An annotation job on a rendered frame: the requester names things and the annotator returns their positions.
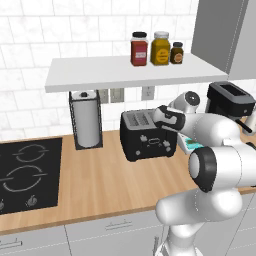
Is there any yellow spice jar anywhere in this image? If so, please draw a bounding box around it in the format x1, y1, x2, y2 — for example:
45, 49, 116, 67
150, 30, 172, 67

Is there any white wall shelf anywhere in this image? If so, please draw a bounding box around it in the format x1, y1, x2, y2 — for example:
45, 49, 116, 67
44, 52, 231, 94

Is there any grey cupboard door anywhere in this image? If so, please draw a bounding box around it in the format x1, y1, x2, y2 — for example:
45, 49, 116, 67
223, 192, 256, 256

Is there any grey drawer front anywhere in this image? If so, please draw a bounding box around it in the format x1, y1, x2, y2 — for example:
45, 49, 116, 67
64, 209, 165, 256
0, 224, 72, 256

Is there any grey cupboard handle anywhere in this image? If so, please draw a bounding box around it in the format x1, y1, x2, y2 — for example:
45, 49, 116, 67
153, 235, 160, 256

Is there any black hob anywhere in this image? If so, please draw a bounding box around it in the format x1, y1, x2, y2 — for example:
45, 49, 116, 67
0, 137, 64, 216

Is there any grey wall socket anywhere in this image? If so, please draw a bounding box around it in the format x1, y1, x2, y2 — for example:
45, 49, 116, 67
110, 87, 125, 104
99, 88, 110, 105

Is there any red spice jar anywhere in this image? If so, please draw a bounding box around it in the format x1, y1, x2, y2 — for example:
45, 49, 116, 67
130, 31, 150, 68

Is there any black wire towel holder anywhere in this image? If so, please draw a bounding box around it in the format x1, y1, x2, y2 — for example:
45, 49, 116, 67
68, 89, 104, 151

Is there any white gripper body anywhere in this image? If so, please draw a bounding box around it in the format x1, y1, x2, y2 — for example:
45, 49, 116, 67
152, 105, 172, 132

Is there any black toaster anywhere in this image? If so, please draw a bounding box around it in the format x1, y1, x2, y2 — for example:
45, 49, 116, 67
119, 108, 180, 164

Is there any grey wall cupboard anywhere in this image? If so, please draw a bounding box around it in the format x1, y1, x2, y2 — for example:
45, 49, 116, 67
190, 0, 256, 82

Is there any grey drawer handle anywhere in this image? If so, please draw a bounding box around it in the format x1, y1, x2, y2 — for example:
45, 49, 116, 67
0, 239, 23, 251
104, 219, 134, 232

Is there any small brown spice jar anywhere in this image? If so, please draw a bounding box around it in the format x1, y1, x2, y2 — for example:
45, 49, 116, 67
169, 41, 185, 65

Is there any white and teal tray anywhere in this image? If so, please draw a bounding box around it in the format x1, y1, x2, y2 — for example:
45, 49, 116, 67
176, 132, 205, 155

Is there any white paper towel roll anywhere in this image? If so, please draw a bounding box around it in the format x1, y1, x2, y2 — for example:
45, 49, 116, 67
72, 95, 101, 148

